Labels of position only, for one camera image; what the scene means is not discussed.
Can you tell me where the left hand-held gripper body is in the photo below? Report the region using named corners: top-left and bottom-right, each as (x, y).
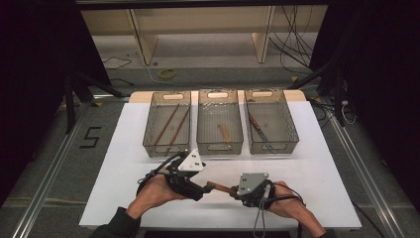
top-left (163, 148), bottom-right (208, 202)

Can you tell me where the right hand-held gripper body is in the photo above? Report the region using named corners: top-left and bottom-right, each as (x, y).
top-left (232, 172), bottom-right (275, 210)

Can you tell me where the brown wooden chopstick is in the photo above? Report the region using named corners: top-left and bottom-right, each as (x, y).
top-left (154, 103), bottom-right (181, 147)
top-left (163, 105), bottom-right (192, 157)

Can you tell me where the smoky clear plastic bin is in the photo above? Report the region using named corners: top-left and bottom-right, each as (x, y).
top-left (243, 87), bottom-right (300, 155)
top-left (196, 88), bottom-right (245, 156)
top-left (142, 90), bottom-right (192, 158)

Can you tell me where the light wooden utensil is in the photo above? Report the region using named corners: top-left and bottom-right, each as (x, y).
top-left (218, 123), bottom-right (232, 144)

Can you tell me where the knife with red-brown handle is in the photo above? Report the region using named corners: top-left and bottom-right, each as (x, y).
top-left (247, 112), bottom-right (277, 154)

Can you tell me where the person's left hand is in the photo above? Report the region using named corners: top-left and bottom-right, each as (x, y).
top-left (127, 173), bottom-right (186, 220)

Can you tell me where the person's right hand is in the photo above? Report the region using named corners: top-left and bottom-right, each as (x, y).
top-left (266, 180), bottom-right (311, 220)

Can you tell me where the white table sheet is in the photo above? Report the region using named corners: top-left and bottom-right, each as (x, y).
top-left (78, 90), bottom-right (363, 231)

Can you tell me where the yellow tape roll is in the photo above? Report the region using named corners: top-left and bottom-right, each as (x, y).
top-left (158, 67), bottom-right (177, 80)

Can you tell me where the black metal stand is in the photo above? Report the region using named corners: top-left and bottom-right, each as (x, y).
top-left (288, 59), bottom-right (350, 128)

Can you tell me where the black tripod stand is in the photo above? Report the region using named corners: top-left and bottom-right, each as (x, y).
top-left (63, 70), bottom-right (131, 134)

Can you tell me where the light wooden desk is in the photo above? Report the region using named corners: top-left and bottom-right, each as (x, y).
top-left (80, 4), bottom-right (329, 64)

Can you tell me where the black curtain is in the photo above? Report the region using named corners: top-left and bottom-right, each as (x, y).
top-left (308, 0), bottom-right (420, 206)
top-left (0, 0), bottom-right (113, 207)

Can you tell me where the left hand-held gripper black cable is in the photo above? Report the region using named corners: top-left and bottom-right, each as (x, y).
top-left (136, 151), bottom-right (186, 196)

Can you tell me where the hand-held gripper black cable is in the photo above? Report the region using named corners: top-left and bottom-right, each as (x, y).
top-left (271, 181), bottom-right (305, 205)
top-left (136, 151), bottom-right (186, 196)

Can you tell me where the right hand-held gripper grey cable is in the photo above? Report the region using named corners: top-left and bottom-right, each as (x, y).
top-left (253, 183), bottom-right (272, 238)

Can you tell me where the right hand-held gripper black cable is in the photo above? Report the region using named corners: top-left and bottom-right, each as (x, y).
top-left (271, 181), bottom-right (305, 205)

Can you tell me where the white floor cable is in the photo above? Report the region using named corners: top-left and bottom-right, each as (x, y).
top-left (142, 60), bottom-right (176, 87)

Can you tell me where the aluminium floor rail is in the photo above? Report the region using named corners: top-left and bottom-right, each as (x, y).
top-left (12, 102), bottom-right (95, 238)
top-left (325, 110), bottom-right (402, 238)

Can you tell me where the white plug with cable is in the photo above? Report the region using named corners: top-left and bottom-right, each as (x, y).
top-left (340, 99), bottom-right (359, 126)

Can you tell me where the thin black floor cable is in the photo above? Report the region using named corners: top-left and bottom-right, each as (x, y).
top-left (102, 55), bottom-right (135, 86)

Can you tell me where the bundle of black cables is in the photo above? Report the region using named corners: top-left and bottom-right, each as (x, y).
top-left (268, 4), bottom-right (315, 68)

